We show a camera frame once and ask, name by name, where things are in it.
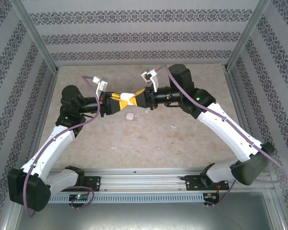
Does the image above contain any white earbud charging case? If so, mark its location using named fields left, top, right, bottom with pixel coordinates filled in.
left=120, top=92, right=137, bottom=103

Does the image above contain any aluminium frame side rail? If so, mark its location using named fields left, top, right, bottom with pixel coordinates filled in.
left=224, top=67, right=274, bottom=183
left=30, top=70, right=60, bottom=166

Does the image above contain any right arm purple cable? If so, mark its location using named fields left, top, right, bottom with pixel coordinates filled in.
left=156, top=64, right=287, bottom=184

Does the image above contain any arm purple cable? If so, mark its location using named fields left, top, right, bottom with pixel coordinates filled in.
left=23, top=75, right=103, bottom=218
left=156, top=64, right=287, bottom=184

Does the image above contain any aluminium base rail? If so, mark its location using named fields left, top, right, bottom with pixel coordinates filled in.
left=47, top=167, right=272, bottom=192

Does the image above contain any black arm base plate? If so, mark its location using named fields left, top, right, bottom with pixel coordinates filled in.
left=83, top=176, right=102, bottom=192
left=183, top=174, right=232, bottom=192

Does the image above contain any aluminium frame post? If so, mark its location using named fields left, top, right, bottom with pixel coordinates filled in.
left=225, top=0, right=271, bottom=71
left=10, top=0, right=60, bottom=72

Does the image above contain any slotted grey cable duct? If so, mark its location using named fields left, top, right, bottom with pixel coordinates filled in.
left=49, top=193, right=204, bottom=204

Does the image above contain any short purple base cable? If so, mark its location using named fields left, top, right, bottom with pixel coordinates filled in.
left=62, top=186, right=95, bottom=209
left=215, top=179, right=237, bottom=208

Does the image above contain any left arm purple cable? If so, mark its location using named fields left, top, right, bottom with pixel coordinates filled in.
left=23, top=75, right=103, bottom=218

